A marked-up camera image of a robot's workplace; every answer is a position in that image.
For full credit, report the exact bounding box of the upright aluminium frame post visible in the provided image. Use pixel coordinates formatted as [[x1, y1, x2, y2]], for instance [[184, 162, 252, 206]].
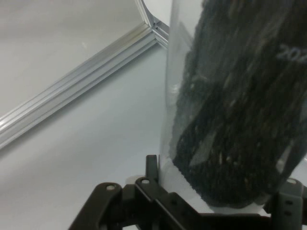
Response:
[[133, 0, 157, 26]]

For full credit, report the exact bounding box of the clear jar of black seeds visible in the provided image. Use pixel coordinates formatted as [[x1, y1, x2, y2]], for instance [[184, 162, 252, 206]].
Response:
[[159, 0, 307, 214]]

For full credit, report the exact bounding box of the long aluminium frame rail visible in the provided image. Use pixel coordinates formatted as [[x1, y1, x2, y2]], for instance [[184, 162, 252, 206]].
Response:
[[0, 23, 157, 151]]

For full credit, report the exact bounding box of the short aluminium frame rail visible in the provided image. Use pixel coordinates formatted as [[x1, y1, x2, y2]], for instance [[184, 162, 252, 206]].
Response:
[[151, 20, 171, 50]]

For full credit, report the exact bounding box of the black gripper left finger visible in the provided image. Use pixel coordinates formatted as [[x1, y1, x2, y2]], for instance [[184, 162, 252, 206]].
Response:
[[69, 154, 200, 230]]

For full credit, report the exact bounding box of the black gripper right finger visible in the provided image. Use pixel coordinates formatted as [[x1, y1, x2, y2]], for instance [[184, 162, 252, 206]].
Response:
[[263, 178, 304, 230]]

